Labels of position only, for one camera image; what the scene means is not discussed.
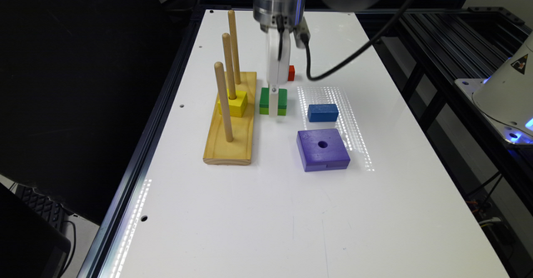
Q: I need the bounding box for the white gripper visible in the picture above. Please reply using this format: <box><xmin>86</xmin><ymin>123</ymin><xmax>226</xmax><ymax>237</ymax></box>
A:
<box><xmin>266</xmin><ymin>28</ymin><xmax>291</xmax><ymax>117</ymax></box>

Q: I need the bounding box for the green square block with hole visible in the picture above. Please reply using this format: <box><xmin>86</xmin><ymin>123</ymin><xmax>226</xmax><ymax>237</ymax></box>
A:
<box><xmin>259</xmin><ymin>87</ymin><xmax>288</xmax><ymax>116</ymax></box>

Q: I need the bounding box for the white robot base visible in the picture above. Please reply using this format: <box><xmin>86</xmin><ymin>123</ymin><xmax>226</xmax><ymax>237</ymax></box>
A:
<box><xmin>455</xmin><ymin>37</ymin><xmax>533</xmax><ymax>146</ymax></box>

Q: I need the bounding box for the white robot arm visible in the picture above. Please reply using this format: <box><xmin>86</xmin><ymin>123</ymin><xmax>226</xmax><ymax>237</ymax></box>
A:
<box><xmin>253</xmin><ymin>0</ymin><xmax>379</xmax><ymax>117</ymax></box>

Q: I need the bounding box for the red rectangular block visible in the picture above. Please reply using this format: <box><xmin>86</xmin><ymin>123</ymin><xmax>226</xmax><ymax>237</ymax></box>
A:
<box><xmin>287</xmin><ymin>65</ymin><xmax>296</xmax><ymax>82</ymax></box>

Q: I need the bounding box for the yellow square block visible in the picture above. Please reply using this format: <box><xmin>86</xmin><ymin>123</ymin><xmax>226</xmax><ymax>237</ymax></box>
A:
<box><xmin>228</xmin><ymin>90</ymin><xmax>248</xmax><ymax>117</ymax></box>

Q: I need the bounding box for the blue rectangular block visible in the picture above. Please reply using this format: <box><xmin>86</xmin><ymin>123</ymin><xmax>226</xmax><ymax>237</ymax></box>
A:
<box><xmin>307</xmin><ymin>104</ymin><xmax>339</xmax><ymax>122</ymax></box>

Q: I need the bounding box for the purple square block with hole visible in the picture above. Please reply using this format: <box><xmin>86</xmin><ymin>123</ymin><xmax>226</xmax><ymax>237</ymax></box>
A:
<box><xmin>296</xmin><ymin>128</ymin><xmax>351</xmax><ymax>171</ymax></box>

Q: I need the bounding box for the near wooden peg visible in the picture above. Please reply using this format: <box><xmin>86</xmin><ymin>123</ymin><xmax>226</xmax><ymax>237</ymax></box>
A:
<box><xmin>214</xmin><ymin>62</ymin><xmax>233</xmax><ymax>142</ymax></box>

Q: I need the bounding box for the wooden peg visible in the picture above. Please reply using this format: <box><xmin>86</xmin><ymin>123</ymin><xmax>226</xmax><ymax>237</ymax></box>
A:
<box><xmin>214</xmin><ymin>62</ymin><xmax>233</xmax><ymax>142</ymax></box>
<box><xmin>227</xmin><ymin>10</ymin><xmax>241</xmax><ymax>85</ymax></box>
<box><xmin>222</xmin><ymin>32</ymin><xmax>237</xmax><ymax>100</ymax></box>

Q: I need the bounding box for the far wooden peg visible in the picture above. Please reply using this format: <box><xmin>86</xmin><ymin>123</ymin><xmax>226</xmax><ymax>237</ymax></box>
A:
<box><xmin>227</xmin><ymin>10</ymin><xmax>241</xmax><ymax>85</ymax></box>

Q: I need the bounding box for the middle wooden peg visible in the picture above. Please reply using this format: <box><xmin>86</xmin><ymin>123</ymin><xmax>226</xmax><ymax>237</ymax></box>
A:
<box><xmin>222</xmin><ymin>32</ymin><xmax>237</xmax><ymax>100</ymax></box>

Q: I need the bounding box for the wooden peg base board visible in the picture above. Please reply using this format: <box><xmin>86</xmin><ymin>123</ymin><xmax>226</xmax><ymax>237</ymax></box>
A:
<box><xmin>203</xmin><ymin>72</ymin><xmax>257</xmax><ymax>166</ymax></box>

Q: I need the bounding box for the black keyboard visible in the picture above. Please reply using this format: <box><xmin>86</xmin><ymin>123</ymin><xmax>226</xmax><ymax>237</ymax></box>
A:
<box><xmin>15</xmin><ymin>186</ymin><xmax>66</xmax><ymax>232</ymax></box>

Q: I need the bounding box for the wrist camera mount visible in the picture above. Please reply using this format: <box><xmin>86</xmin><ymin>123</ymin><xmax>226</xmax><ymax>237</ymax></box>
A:
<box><xmin>293</xmin><ymin>18</ymin><xmax>311</xmax><ymax>49</ymax></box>

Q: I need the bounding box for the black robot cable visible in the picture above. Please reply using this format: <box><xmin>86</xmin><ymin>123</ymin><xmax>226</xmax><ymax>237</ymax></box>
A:
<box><xmin>276</xmin><ymin>0</ymin><xmax>428</xmax><ymax>82</ymax></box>

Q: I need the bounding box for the black aluminium frame rack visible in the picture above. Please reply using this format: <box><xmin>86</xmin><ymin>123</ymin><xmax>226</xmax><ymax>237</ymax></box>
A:
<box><xmin>374</xmin><ymin>7</ymin><xmax>532</xmax><ymax>277</ymax></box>

